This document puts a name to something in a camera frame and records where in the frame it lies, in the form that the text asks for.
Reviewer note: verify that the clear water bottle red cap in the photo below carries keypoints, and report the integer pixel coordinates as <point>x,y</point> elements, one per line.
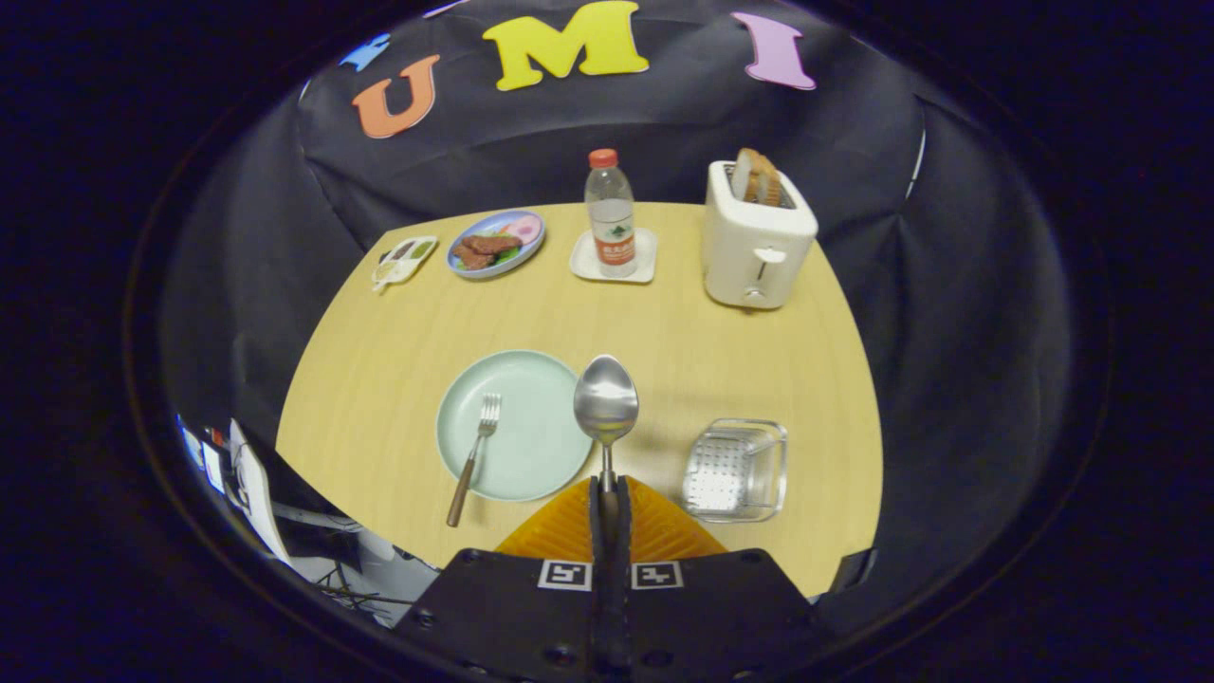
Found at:
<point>610,209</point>

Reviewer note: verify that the brown meat pieces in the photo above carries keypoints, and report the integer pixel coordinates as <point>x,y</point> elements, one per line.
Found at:
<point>488,245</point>

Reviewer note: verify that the blue rimmed plate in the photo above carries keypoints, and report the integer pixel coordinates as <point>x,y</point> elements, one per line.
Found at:
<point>524,252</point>

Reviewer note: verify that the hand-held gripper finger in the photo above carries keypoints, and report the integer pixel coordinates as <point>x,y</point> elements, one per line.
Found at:
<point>599,569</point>
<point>621,569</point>

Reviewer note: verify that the pink ham slice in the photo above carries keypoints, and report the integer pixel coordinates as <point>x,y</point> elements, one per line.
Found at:
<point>522,228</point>

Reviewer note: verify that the toasted bread slice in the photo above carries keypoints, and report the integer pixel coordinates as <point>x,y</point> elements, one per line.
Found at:
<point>769,185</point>
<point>744,174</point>

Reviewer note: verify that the white flat panel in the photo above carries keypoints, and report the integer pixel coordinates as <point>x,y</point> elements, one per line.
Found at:
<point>256,493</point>

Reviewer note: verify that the black backdrop cloth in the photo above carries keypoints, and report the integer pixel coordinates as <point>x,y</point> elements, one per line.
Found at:
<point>531,142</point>

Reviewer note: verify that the white square coaster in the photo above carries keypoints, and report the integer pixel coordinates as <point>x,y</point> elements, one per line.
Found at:
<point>580,266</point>

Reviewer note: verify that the white divided sauce dish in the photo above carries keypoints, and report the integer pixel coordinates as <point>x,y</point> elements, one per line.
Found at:
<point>403,266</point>

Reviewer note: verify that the pale green plate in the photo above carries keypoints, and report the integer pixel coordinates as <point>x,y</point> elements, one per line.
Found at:
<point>531,436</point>

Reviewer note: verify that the clear plastic container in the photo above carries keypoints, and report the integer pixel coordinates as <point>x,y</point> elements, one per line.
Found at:
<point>735,470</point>

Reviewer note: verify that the white toaster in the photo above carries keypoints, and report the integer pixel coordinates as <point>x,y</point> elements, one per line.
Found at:
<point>749,249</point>

